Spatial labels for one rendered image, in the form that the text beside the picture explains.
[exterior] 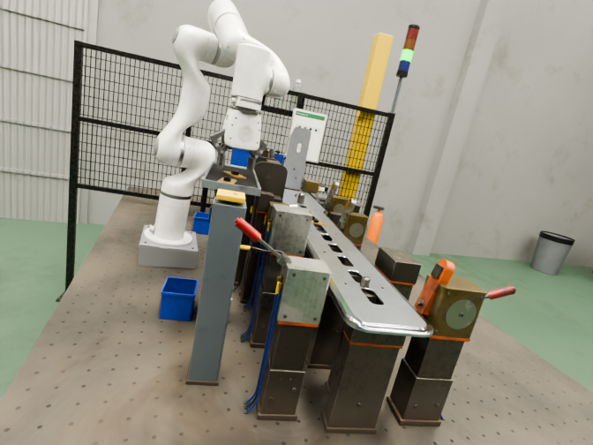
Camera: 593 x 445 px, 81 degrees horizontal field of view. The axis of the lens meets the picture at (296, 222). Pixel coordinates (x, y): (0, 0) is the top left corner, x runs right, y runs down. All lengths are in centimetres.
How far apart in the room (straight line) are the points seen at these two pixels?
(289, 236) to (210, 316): 29
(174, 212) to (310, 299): 87
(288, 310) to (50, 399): 51
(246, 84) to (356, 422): 85
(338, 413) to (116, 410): 46
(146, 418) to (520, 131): 582
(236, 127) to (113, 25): 311
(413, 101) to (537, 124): 219
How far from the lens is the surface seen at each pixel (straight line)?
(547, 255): 654
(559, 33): 645
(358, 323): 68
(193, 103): 139
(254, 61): 98
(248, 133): 99
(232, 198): 73
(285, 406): 87
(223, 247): 76
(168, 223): 148
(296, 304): 71
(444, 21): 511
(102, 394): 93
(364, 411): 89
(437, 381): 95
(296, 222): 92
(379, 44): 249
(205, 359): 90
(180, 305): 113
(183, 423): 86
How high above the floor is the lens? 131
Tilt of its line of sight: 14 degrees down
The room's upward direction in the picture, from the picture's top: 12 degrees clockwise
